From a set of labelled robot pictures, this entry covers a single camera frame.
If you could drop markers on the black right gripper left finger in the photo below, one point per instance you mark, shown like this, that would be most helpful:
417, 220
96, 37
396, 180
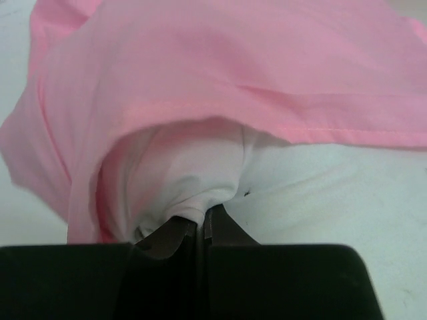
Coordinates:
173, 238

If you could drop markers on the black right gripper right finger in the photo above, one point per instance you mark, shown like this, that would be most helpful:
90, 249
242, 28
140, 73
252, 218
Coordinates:
221, 230

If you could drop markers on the pink satin pillowcase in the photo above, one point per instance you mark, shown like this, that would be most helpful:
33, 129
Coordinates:
138, 111

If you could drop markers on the white pillow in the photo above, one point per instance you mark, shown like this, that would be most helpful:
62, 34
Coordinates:
279, 191

